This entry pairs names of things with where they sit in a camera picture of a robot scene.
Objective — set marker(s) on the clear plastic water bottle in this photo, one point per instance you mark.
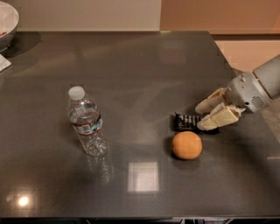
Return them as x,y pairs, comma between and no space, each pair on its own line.
87,122

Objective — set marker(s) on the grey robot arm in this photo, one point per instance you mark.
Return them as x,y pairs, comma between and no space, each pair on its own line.
269,76

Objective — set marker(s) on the black rxbar chocolate wrapper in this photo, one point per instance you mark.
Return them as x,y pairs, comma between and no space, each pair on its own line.
189,123

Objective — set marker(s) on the orange fruit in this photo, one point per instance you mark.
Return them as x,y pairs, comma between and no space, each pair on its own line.
186,145

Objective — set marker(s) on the white bowl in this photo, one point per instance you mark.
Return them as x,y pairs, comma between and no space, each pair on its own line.
9,19

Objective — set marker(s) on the white paper napkin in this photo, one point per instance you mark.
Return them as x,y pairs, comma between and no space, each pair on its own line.
4,63

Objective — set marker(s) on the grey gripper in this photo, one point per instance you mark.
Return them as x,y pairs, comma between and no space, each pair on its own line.
248,93

